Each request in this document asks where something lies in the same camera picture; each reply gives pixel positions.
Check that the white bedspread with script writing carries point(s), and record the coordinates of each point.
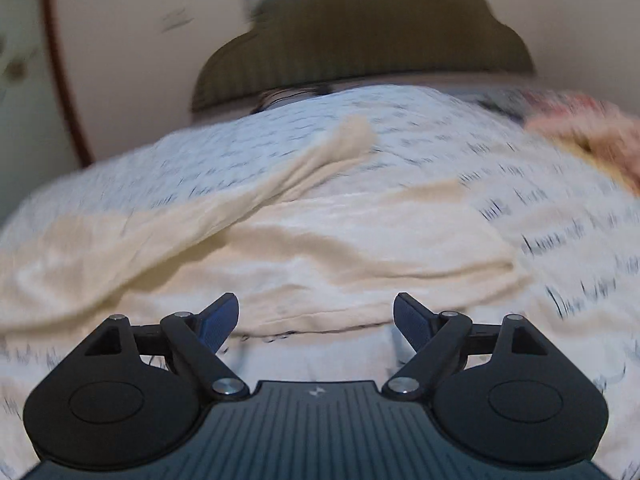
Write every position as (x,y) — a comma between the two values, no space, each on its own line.
(574,230)

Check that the colourful patterned sheet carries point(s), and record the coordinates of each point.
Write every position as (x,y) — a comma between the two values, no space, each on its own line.
(517,104)

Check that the white wall switch plate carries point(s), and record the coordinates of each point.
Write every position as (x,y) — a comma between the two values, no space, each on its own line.
(175,19)

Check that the striped pillow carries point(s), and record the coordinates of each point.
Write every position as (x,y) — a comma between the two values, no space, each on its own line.
(281,97)

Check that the olive green scalloped headboard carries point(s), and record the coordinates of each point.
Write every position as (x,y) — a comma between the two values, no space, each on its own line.
(294,43)

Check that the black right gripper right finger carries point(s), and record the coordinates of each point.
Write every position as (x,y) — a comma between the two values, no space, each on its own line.
(443,342)

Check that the cream white pants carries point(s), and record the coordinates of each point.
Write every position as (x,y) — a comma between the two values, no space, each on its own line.
(298,264)

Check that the dark wooden door frame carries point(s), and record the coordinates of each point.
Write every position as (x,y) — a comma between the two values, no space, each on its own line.
(61,86)

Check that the pink fluffy blanket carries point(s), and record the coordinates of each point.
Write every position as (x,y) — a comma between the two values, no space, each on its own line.
(596,130)

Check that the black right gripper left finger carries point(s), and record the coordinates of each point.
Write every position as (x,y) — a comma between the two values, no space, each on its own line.
(174,359)

